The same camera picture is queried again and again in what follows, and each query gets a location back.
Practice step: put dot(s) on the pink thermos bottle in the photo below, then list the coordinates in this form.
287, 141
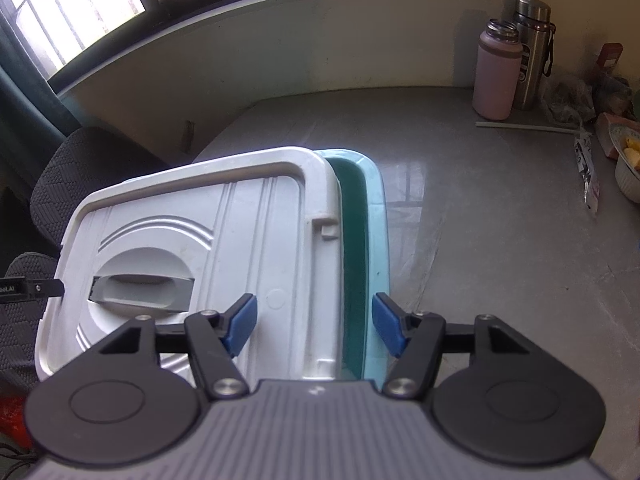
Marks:
495, 80

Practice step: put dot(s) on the dark wrapped package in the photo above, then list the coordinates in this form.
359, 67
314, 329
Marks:
612, 95

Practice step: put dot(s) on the pale pink box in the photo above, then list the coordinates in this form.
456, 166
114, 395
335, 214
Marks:
607, 132

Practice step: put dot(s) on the steel thermos bottle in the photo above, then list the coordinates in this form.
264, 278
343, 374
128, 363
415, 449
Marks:
535, 50

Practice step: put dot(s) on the teal plastic storage box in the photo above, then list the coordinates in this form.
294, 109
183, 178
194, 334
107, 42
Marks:
375, 240

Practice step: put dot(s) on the white storage box lid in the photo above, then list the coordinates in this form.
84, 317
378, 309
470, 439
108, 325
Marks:
225, 240

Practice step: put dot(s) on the white ribbed bowl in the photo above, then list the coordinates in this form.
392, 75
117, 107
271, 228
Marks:
630, 170

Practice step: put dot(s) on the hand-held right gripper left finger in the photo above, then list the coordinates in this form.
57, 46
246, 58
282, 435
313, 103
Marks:
240, 322

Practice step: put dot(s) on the dark curtain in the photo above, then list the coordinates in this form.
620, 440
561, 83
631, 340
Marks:
25, 125

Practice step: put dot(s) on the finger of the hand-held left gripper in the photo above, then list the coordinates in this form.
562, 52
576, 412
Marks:
47, 289

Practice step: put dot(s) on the red object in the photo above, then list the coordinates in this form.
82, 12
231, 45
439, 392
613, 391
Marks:
12, 420

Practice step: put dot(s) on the window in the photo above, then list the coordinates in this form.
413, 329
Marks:
75, 10

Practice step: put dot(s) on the crumpled clear plastic bag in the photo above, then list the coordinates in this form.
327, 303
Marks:
567, 102

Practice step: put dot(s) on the white printed sachet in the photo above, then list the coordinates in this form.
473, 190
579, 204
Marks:
587, 170

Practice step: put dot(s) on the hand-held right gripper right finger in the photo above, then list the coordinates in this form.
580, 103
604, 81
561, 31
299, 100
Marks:
387, 322

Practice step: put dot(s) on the grey patterned chair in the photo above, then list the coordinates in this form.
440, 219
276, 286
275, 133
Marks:
65, 195

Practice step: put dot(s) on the grey desktop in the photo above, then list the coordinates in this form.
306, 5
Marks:
500, 240

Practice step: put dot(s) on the red carton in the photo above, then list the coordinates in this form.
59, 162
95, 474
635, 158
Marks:
610, 60

